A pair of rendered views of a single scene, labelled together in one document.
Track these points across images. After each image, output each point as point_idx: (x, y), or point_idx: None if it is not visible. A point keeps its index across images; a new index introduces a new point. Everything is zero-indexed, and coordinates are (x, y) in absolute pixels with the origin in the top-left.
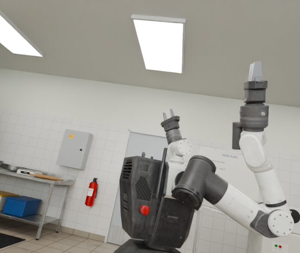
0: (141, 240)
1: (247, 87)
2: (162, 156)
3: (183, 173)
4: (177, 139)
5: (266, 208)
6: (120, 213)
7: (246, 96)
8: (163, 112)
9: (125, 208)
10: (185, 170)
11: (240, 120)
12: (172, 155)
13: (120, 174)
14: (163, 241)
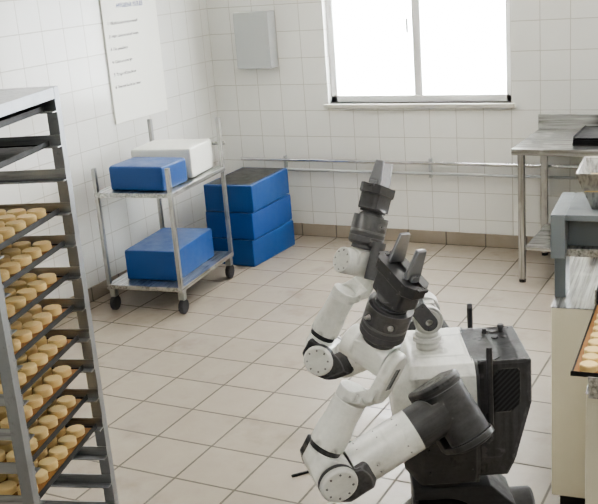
0: (469, 484)
1: (389, 196)
2: (472, 317)
3: (447, 326)
4: (423, 301)
5: (336, 342)
6: (515, 456)
7: (381, 205)
8: (425, 250)
9: (507, 447)
10: (444, 321)
11: (383, 240)
12: (431, 333)
13: (531, 390)
14: None
